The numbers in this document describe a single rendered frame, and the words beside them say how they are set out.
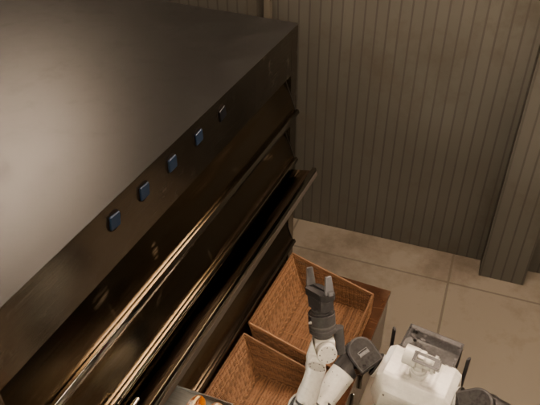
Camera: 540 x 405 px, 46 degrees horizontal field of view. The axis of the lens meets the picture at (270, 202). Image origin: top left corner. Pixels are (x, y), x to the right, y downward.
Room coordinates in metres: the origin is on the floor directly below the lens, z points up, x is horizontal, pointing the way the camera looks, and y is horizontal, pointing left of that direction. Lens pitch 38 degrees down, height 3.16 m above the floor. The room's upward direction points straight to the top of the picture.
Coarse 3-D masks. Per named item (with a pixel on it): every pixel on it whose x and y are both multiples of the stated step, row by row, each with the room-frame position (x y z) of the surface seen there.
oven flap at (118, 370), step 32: (288, 160) 2.49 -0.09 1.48; (256, 192) 2.20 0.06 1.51; (224, 224) 1.95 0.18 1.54; (192, 256) 1.73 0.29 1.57; (224, 256) 1.83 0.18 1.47; (160, 288) 1.55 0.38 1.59; (192, 288) 1.65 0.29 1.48; (160, 320) 1.47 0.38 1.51; (128, 352) 1.32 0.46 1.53; (96, 384) 1.18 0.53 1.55; (128, 384) 1.24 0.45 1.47
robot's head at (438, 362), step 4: (416, 352) 1.32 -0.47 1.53; (420, 352) 1.32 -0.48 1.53; (416, 356) 1.31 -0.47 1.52; (424, 356) 1.30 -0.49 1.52; (428, 356) 1.30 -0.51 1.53; (412, 360) 1.30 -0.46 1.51; (416, 360) 1.30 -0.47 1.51; (436, 360) 1.29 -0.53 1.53; (440, 360) 1.28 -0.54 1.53; (420, 364) 1.29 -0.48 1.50; (424, 364) 1.28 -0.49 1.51; (436, 364) 1.27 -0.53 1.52; (440, 364) 1.29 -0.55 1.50; (432, 368) 1.27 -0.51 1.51; (436, 368) 1.26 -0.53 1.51; (432, 372) 1.27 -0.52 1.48
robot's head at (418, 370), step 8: (408, 344) 1.36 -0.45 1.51; (408, 352) 1.33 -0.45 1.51; (424, 352) 1.33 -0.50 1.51; (408, 360) 1.31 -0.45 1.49; (424, 360) 1.30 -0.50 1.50; (432, 360) 1.30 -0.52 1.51; (416, 368) 1.31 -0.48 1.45; (424, 368) 1.29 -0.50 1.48; (416, 376) 1.30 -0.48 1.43; (424, 376) 1.29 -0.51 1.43
